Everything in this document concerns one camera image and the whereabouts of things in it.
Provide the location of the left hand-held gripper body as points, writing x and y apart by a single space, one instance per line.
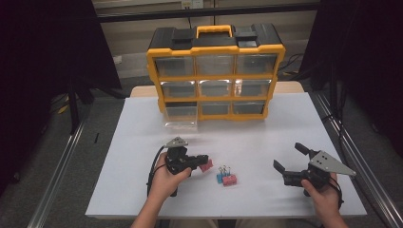
177 158

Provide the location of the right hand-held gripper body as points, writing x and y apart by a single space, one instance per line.
326 163

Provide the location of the pink binder clip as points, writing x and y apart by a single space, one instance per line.
229 180
207 166

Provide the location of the blue binder clip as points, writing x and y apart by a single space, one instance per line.
220 178

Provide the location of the clear plastic bin drawer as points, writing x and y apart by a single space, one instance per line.
181 115

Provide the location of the yellow black organizer cabinet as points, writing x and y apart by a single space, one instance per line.
215 41

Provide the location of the person's left hand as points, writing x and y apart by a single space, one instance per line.
164 183

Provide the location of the person's right hand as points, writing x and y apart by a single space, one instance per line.
326 201

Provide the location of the white table mat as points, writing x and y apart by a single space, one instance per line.
237 142

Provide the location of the grid of clear drawers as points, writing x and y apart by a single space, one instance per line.
215 65

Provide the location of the black curtain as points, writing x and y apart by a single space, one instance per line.
38 63
364 63

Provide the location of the black stand pole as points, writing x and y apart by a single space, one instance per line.
73 107

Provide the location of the yellow floor marker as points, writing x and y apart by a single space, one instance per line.
63 109

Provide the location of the black horizontal bar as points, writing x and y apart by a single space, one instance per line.
142 15

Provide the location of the metal floor rail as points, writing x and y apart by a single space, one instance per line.
364 171
60 171

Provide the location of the small white wall socket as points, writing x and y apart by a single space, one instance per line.
117 60

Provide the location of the white wall outlet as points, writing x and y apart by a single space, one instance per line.
192 3

